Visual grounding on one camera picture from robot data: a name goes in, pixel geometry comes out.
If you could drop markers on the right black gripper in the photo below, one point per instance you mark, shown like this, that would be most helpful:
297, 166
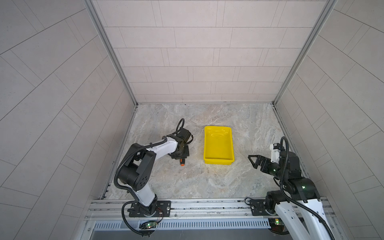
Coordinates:
264, 161

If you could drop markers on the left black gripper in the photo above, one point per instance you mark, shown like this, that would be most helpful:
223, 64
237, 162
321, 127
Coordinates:
186, 153

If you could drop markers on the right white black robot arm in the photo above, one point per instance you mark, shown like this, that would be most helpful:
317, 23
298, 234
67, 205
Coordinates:
297, 204

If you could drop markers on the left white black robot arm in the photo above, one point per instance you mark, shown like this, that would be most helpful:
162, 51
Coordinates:
134, 171

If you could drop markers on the yellow plastic bin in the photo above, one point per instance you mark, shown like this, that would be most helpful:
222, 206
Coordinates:
218, 145

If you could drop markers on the right green circuit board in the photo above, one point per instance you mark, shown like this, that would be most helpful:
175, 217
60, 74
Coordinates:
277, 227

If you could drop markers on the green circuit board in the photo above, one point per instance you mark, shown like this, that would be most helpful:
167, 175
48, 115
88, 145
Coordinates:
149, 225
277, 227

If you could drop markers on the left green circuit board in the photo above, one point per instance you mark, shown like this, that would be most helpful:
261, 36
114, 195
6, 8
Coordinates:
149, 225

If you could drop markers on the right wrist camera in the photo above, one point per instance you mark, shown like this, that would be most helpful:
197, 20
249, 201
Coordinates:
276, 148

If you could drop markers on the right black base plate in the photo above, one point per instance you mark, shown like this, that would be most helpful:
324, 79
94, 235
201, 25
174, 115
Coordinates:
258, 208

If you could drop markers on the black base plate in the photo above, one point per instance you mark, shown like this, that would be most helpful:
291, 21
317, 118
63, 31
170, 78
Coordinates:
157, 209
258, 208

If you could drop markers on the aluminium mounting rail frame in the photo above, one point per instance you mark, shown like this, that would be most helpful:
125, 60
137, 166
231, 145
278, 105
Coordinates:
189, 219

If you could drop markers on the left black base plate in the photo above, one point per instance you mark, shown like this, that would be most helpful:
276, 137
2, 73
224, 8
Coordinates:
157, 209

